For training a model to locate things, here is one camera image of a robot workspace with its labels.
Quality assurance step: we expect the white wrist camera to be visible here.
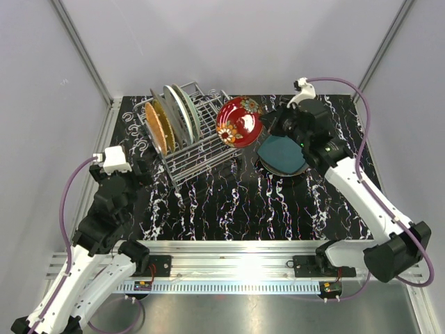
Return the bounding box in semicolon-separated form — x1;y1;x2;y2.
92;145;132;175
286;77;316;109

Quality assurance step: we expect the silver wire dish rack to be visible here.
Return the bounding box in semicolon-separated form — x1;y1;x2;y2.
132;81;241;191

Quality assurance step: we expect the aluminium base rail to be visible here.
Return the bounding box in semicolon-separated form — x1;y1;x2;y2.
44;239;423;296

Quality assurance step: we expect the pale green plate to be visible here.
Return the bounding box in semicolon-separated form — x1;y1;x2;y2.
172;84;201;143

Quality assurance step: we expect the red floral plate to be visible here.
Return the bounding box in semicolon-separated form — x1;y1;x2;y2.
216;95;263;148

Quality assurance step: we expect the orange woven plate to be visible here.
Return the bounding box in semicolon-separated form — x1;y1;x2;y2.
145;102;168;155

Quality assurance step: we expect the white bottom plate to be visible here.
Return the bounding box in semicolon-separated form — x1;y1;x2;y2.
163;85;194;145

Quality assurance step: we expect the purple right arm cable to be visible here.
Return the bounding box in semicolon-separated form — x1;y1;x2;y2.
307;77;435;302

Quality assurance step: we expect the yellow green woven plate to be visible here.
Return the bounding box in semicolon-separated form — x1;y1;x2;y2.
152;99;176;153

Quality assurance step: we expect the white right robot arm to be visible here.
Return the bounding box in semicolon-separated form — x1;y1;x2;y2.
260;100;431;283

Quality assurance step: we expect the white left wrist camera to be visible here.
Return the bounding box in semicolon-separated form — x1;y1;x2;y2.
92;145;132;175

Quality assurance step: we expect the grey reindeer plate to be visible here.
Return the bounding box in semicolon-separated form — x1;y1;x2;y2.
150;88;184;149

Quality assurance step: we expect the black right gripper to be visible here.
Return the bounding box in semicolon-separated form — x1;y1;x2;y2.
259;98;309;148

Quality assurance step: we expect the dark bottom plate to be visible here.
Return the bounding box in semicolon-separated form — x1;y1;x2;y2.
259;157;309;177

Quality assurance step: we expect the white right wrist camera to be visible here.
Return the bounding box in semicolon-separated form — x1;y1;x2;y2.
286;77;316;109

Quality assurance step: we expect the teal square plate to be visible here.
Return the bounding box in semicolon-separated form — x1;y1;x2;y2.
257;135;307;173

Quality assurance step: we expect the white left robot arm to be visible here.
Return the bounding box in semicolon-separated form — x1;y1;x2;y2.
11;153;149;333

